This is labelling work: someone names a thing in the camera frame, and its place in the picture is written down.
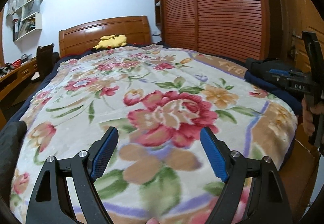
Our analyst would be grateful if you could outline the black double-breasted coat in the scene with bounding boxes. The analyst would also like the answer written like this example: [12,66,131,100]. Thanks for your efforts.
[245,58,278,76]

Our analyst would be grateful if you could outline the dark jacket sleeve forearm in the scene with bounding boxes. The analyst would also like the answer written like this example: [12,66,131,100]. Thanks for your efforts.
[0,121,27,205]

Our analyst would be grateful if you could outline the right hand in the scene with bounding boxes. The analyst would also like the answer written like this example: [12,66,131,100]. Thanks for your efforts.
[302,98,324,136]

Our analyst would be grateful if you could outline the left hand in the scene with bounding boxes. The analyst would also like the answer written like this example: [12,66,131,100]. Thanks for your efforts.
[146,218,160,224]

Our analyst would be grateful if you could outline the navy bed sheet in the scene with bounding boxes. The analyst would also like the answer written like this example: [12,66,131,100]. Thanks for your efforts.
[244,70,302,115]

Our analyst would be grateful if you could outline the wooden louvered wardrobe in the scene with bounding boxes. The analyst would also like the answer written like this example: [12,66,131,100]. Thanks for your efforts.
[155,0,323,72]

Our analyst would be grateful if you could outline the floral bed blanket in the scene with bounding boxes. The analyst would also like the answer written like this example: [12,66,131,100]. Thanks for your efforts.
[10,44,298,223]

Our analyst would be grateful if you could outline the wooden desk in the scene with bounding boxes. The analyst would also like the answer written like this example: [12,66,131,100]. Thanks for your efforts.
[0,58,38,131]

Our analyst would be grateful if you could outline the red basket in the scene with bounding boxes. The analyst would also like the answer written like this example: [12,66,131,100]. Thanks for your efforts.
[12,59,21,69]

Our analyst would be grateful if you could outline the dark wooden chair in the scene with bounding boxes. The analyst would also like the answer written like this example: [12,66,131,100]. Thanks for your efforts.
[32,43,60,82]

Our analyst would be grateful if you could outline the yellow plush toy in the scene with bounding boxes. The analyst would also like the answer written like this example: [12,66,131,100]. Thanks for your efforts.
[94,35,127,49]

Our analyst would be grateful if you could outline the wooden headboard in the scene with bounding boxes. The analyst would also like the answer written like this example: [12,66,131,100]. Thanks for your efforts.
[59,15,152,58]

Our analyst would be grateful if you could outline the white wall shelf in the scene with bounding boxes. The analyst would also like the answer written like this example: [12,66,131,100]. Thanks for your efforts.
[7,0,43,42]

